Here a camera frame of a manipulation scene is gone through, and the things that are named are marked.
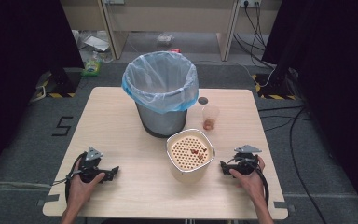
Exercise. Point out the beige wooden desk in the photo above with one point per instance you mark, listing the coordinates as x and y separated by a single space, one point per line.
167 18

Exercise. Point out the red-brown food scraps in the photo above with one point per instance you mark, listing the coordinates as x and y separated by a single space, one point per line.
198 153

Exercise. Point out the green wipes packet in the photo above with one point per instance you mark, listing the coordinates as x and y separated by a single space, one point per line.
91 67

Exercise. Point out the grey metal trash bin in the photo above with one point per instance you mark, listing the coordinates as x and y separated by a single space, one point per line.
163 123

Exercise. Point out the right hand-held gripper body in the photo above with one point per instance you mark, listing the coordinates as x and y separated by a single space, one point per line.
245 161

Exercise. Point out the person's right hand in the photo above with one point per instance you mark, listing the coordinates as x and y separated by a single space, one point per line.
251 183

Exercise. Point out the small red item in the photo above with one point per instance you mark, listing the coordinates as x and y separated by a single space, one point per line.
174 50

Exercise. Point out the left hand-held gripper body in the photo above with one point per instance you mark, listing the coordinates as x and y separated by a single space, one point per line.
90 168

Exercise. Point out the blue plastic trash bag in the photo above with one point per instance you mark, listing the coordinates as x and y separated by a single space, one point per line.
161 77

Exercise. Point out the black stand base hazard stripes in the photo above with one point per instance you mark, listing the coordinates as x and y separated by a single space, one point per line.
59 84
275 87

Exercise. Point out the clear plastic cup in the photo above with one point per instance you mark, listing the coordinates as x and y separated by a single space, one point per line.
210 113

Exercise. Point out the black curtain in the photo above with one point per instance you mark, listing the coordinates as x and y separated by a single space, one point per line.
15 62
338 77

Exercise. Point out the white wall power strip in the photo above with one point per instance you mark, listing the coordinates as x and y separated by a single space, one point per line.
250 2

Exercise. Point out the white crumpled sheet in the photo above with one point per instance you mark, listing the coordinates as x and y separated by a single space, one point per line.
96 43

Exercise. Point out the person's left hand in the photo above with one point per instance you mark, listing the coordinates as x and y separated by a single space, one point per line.
80 189

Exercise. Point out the clear plastic packet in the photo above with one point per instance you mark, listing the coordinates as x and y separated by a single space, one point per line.
164 39

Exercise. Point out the dark round table grommet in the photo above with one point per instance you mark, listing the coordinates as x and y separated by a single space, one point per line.
203 100

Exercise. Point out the white square strainer container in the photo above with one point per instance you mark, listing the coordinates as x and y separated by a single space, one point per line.
189 155

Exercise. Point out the brown scraps in cup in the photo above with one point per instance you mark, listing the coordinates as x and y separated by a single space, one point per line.
208 124

